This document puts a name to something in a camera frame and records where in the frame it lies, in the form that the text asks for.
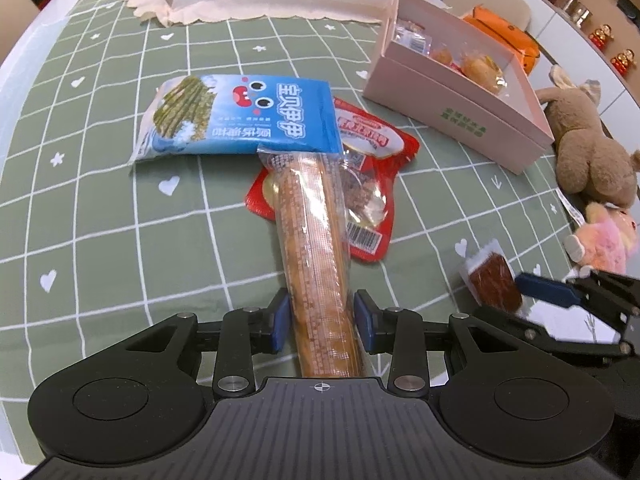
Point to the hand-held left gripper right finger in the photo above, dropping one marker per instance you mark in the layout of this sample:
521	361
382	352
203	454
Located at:
364	327

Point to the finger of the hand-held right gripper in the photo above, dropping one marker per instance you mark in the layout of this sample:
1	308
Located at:
550	332
547	290

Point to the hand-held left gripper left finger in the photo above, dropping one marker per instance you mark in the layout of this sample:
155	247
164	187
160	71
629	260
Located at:
280	327

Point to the small dark red jerky packet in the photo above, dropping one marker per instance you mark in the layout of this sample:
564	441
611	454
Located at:
492	280

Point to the long bread stick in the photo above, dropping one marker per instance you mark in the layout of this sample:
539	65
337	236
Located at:
315	260

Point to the pink cardboard box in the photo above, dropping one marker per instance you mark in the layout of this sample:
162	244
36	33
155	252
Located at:
450	125

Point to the clear bread bun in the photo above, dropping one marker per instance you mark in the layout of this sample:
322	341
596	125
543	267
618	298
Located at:
481	71
442	55

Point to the pink plush toy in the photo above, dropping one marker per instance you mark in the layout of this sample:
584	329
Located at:
610	240

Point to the white plush toy tag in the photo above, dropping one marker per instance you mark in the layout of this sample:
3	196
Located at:
570	209

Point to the brown rabbit plush toy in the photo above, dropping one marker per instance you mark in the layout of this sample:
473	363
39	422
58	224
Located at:
595	160

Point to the red jerky packet with window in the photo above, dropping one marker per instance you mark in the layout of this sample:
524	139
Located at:
372	135

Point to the blue seaweed snack packet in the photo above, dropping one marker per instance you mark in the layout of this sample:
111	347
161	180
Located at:
225	120

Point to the green checked tablecloth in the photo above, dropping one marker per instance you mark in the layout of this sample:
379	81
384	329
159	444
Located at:
100	210

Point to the red gold figurine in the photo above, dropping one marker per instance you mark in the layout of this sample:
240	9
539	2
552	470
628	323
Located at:
624	60
601	36

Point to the white cabinet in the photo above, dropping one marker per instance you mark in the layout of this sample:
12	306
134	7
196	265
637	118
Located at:
575	45

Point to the orange tissue pack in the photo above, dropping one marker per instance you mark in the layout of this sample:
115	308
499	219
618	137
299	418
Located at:
520	40

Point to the clear wrapped small snack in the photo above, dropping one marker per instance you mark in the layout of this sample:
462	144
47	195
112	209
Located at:
410	35

